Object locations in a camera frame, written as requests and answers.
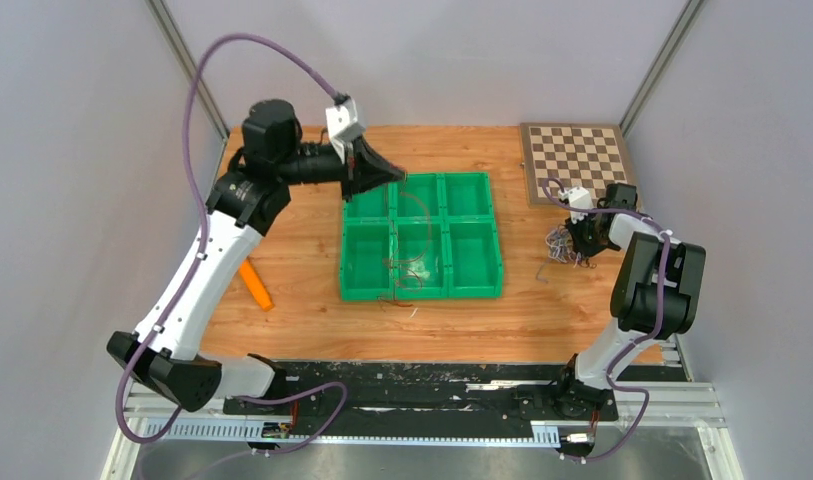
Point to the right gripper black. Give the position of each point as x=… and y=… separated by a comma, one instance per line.
x=579, y=245

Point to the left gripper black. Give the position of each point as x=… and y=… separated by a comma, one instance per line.
x=366, y=170

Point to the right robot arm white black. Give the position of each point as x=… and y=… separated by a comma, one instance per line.
x=655, y=295

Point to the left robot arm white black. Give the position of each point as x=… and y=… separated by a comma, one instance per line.
x=164, y=351

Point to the wooden chessboard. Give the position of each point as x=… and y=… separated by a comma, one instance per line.
x=579, y=155

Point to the green six-compartment tray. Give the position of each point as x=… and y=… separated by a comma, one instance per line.
x=433, y=236

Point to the orange plastic carrot toy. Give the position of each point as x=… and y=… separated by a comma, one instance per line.
x=255, y=285

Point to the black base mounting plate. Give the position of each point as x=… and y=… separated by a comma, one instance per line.
x=311, y=412

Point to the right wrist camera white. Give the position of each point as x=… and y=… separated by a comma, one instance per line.
x=577, y=199

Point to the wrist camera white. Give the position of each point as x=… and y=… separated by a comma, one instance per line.
x=577, y=199
x=345, y=124

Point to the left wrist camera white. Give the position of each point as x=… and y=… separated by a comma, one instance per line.
x=345, y=124

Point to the aluminium frame rail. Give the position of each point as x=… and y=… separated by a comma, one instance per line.
x=657, y=393

